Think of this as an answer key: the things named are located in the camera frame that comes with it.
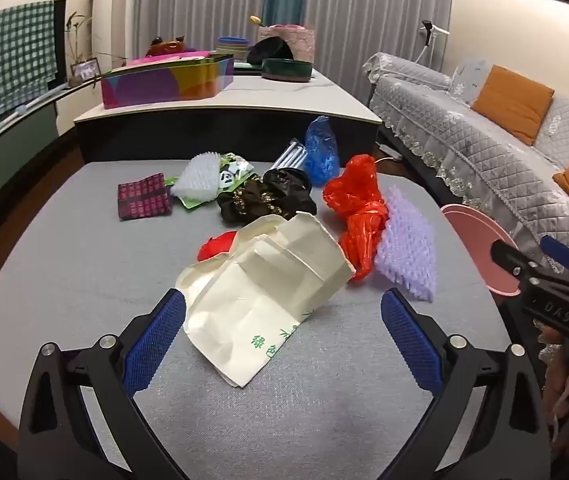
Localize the large red plastic bag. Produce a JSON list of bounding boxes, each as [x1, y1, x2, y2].
[[322, 154, 389, 281]]

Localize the cream paper bag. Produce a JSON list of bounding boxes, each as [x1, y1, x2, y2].
[[176, 212, 355, 388]]

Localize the blue plastic bag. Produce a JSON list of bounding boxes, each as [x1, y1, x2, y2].
[[304, 116, 341, 188]]

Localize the small red plastic bag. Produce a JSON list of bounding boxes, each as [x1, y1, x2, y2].
[[196, 231, 237, 261]]

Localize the maroon patterned wrapper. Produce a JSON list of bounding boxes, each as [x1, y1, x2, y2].
[[117, 174, 173, 221]]

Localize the black plastic bag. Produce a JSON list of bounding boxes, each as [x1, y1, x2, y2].
[[217, 168, 317, 226]]

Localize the clear packaged straws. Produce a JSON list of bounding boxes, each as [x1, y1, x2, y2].
[[271, 139, 308, 169]]

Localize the white foam net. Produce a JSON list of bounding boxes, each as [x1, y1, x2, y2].
[[170, 152, 222, 203]]

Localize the green panda snack bag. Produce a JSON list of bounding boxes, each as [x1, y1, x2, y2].
[[165, 153, 254, 209]]

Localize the pink trash bin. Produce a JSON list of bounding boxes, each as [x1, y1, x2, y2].
[[441, 204, 519, 298]]

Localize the right hand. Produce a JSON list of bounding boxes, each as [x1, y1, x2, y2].
[[542, 347, 569, 418]]

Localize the orange cushion far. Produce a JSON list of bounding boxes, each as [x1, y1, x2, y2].
[[471, 65, 554, 146]]

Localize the grey quilted sofa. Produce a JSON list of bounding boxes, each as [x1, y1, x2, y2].
[[362, 52, 569, 262]]

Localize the grey table mat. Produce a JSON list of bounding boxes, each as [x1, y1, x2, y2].
[[0, 159, 515, 480]]

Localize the white floor lamp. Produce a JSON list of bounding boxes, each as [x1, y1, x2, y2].
[[414, 20, 450, 64]]

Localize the dark tv cabinet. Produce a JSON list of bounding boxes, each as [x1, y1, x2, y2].
[[0, 79, 101, 188]]

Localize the grey curtain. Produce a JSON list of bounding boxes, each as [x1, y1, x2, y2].
[[129, 0, 452, 100]]

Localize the white coffee table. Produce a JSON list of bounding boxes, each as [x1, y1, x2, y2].
[[74, 72, 381, 162]]

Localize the dark green round tin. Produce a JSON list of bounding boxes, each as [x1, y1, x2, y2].
[[260, 58, 313, 82]]

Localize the pink lace basket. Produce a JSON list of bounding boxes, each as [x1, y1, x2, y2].
[[257, 24, 316, 64]]

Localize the stacked coloured bowls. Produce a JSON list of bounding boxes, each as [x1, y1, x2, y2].
[[215, 36, 250, 62]]

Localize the colourful gift box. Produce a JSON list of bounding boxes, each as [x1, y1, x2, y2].
[[101, 52, 234, 110]]

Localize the green checked cloth television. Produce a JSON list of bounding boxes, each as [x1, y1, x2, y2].
[[0, 0, 66, 116]]

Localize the bamboo plant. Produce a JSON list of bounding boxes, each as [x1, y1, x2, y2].
[[64, 11, 92, 65]]

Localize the white standing air conditioner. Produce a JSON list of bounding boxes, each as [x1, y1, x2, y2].
[[91, 0, 132, 73]]

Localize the small photo frame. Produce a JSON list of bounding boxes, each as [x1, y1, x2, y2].
[[71, 58, 101, 81]]

